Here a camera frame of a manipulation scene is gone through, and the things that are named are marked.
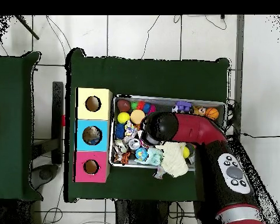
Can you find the purple plastic block toy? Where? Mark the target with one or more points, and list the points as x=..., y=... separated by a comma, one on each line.
x=183, y=106

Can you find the cream knitted cloth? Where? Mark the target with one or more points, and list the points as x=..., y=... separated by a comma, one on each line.
x=175, y=159

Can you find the light blue knitted cloth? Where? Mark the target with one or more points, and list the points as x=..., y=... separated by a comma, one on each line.
x=155, y=156

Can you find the black panel stand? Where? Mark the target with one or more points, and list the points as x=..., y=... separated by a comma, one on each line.
x=57, y=121

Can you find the brown toy football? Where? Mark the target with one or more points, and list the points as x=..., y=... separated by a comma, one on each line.
x=123, y=105

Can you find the black tripod leg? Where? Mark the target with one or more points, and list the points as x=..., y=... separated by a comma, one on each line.
x=26, y=27

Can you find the orange toy basketball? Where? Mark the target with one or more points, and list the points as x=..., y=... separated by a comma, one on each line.
x=211, y=113

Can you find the yellow ball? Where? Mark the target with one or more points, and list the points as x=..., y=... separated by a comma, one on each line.
x=123, y=117

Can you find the small blue spiky ball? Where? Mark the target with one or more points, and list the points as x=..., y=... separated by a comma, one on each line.
x=119, y=131

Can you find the shallow clear mesh bin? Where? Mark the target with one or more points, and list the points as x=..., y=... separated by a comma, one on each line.
x=130, y=164

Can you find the blue globe print ball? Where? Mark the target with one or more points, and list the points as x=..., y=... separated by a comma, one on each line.
x=141, y=154

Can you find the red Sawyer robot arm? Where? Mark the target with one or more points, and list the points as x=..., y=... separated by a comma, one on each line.
x=196, y=128

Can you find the dark green side table cloth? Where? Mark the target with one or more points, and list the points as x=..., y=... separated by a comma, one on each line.
x=9, y=116

